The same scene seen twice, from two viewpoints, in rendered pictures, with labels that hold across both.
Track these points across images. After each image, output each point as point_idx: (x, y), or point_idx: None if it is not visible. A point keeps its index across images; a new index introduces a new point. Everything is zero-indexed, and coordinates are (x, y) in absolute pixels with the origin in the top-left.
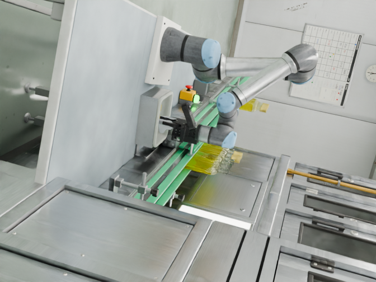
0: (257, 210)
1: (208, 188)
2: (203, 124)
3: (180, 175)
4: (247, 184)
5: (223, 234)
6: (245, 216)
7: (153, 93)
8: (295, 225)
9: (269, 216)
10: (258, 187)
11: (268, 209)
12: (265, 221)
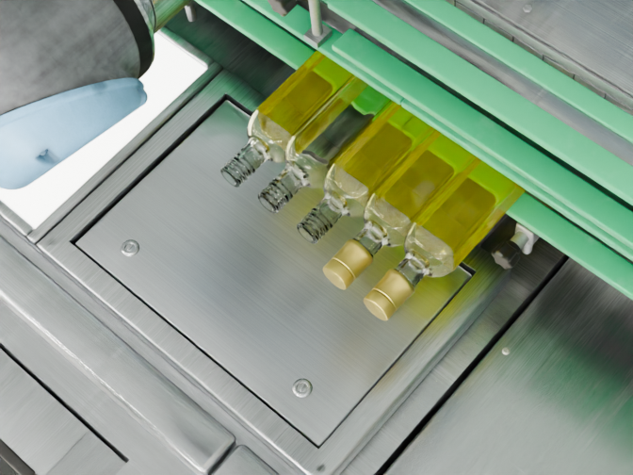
0: (101, 290)
1: (306, 196)
2: (459, 75)
3: (277, 34)
4: (312, 369)
5: None
6: (88, 238)
7: None
8: (28, 438)
9: (60, 326)
10: (279, 406)
11: (108, 349)
12: (40, 292)
